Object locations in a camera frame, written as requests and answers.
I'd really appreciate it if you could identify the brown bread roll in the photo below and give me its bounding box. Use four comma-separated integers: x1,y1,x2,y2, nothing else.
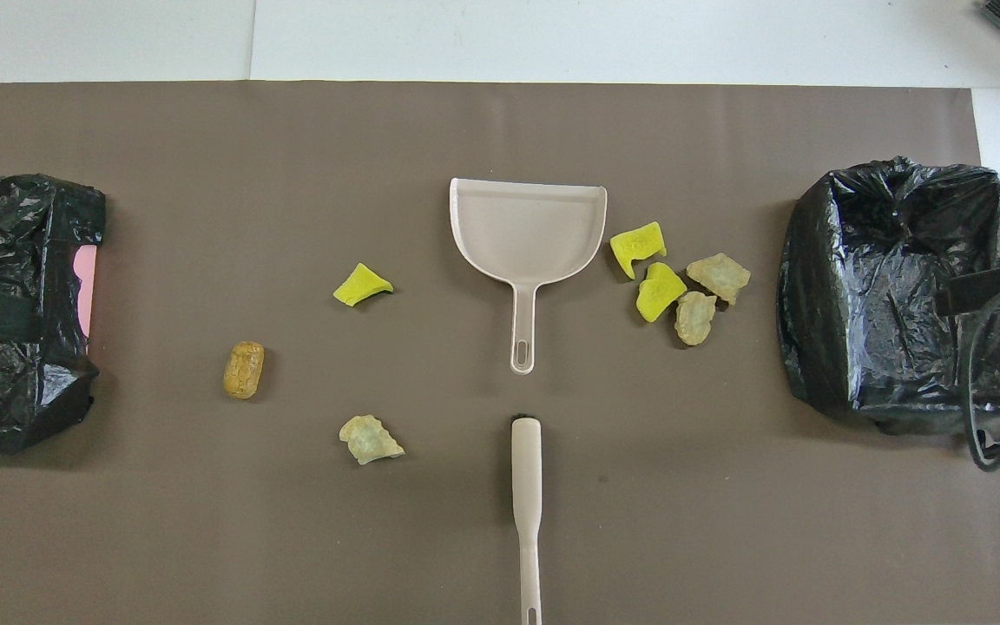
223,341,266,400

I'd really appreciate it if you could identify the pale trash piece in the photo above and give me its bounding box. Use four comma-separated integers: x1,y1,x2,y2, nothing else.
339,414,406,466
686,253,752,306
674,291,718,347

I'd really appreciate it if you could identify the yellow sponge chunk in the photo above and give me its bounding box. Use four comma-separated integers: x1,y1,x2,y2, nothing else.
635,261,688,324

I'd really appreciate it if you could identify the notched yellow sponge piece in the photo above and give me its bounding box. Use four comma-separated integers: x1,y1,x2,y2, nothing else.
609,221,668,280

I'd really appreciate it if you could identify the yellow sponge wedge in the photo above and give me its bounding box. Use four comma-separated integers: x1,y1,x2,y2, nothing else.
332,262,395,307

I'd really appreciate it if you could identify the beige plastic dustpan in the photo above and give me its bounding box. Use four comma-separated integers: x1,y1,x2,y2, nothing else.
450,178,608,376

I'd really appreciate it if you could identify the beige hand brush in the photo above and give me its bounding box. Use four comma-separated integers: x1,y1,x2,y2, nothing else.
510,415,544,625

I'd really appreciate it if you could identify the black-bagged pink bin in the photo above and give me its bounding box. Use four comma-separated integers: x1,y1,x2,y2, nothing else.
0,174,107,455

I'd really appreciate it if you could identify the black-bagged open bin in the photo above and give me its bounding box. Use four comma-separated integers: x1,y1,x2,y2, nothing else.
778,156,1000,460

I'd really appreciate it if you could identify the brown table mat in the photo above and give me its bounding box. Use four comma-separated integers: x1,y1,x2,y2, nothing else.
0,82,1000,625

